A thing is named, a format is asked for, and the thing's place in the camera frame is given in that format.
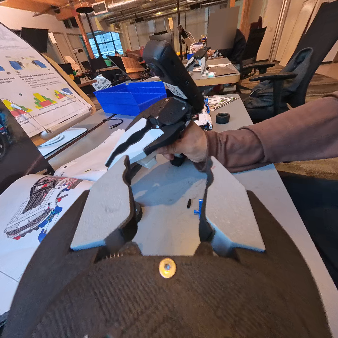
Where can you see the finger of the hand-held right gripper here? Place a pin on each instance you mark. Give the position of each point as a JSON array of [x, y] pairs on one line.
[[126, 137], [147, 145]]

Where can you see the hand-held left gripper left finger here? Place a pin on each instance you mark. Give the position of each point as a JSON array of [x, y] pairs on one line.
[[105, 206]]

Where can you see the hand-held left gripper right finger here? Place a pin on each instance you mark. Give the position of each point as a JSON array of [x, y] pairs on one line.
[[232, 211]]

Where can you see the person's right forearm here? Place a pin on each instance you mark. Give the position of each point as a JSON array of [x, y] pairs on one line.
[[264, 142]]

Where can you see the grey desk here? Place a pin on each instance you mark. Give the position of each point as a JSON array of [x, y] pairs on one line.
[[169, 229]]

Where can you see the person's right hand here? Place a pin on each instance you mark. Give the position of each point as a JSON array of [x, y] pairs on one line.
[[192, 145]]

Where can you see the blue storage bin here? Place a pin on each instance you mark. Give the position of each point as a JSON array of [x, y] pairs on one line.
[[124, 100]]

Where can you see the idle hand-held gripper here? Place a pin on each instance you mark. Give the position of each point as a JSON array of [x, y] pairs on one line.
[[202, 59]]

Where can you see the tan table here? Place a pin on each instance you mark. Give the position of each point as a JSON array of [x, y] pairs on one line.
[[221, 74]]

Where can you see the toy car model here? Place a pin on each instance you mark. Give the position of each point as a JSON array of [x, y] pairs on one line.
[[204, 118]]

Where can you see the printed white bag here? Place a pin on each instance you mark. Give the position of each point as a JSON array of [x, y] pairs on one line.
[[101, 83]]

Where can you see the sticker sheet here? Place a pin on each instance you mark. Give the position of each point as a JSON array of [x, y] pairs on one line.
[[224, 103]]

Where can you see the white stand base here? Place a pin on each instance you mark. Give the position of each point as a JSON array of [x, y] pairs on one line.
[[66, 138]]

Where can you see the wooden board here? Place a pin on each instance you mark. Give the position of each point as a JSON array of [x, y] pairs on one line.
[[79, 89]]

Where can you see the paned window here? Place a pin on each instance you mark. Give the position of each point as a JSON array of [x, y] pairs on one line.
[[105, 43]]

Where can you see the person's black trousers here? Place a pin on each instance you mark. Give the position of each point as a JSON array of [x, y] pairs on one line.
[[311, 211]]

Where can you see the open instruction booklet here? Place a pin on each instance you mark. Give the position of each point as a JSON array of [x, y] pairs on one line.
[[26, 190]]

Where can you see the black office chair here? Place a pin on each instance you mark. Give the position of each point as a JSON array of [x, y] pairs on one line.
[[290, 79], [253, 45]]

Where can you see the black floor lamp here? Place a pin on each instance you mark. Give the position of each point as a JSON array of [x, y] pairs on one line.
[[91, 29]]

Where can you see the black car picture box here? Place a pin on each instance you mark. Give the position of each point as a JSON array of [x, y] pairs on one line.
[[18, 153]]

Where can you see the printed instruction board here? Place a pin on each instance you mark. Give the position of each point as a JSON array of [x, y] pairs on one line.
[[34, 84]]

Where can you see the black monitor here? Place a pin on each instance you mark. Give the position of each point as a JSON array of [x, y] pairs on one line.
[[34, 39]]

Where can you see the black panel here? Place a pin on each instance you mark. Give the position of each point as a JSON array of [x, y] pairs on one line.
[[322, 31]]

